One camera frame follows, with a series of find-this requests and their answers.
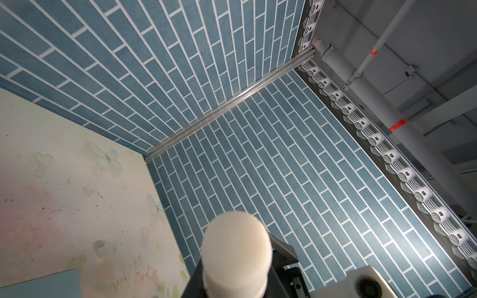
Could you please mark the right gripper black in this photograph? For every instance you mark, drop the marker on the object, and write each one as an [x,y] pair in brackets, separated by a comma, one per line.
[282,282]

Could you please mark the white glue stick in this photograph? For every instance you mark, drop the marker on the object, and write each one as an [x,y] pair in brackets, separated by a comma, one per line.
[236,256]

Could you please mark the teal envelope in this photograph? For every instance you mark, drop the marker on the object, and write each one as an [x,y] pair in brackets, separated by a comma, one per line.
[65,284]

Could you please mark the white ceiling pipe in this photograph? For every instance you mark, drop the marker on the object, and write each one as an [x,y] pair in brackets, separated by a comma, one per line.
[433,161]

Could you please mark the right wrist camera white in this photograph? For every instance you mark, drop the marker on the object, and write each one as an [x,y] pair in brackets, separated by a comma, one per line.
[364,282]

